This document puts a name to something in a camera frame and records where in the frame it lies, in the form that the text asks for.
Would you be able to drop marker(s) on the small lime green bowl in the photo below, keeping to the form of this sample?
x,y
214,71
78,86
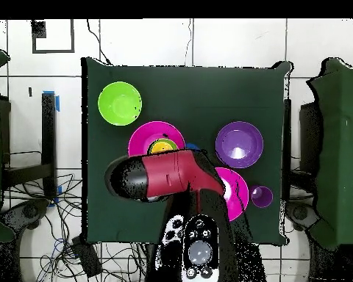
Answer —
x,y
172,143

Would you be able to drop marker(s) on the yellow plastic cup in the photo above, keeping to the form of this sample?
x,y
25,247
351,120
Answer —
x,y
161,148

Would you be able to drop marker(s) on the blue plastic bowl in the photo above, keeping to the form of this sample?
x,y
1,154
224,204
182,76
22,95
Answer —
x,y
192,146

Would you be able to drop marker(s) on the magenta plastic bowl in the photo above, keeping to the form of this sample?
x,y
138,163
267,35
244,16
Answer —
x,y
141,138
238,188

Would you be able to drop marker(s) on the purple plastic bowl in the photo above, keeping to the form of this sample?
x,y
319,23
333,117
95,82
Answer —
x,y
239,144

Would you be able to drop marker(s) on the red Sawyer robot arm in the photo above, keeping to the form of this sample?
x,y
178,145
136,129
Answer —
x,y
170,173

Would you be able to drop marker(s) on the dark green tablecloth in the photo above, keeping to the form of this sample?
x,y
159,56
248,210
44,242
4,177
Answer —
x,y
179,88

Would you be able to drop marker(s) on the large lime green bowl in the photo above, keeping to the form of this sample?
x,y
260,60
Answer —
x,y
119,103

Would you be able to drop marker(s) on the purple plastic cup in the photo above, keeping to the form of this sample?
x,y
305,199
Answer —
x,y
261,196

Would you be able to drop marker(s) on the blue tape strip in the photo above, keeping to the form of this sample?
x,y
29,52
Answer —
x,y
57,104

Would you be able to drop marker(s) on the black metal stand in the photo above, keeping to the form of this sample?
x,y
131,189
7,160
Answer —
x,y
48,132

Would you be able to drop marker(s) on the black floor box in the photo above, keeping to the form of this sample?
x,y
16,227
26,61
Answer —
x,y
86,258

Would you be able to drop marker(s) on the grey pedestal foot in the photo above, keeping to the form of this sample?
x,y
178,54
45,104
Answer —
x,y
29,211
300,213

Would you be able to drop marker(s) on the black square floor frame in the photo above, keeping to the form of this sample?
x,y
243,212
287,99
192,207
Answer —
x,y
53,51

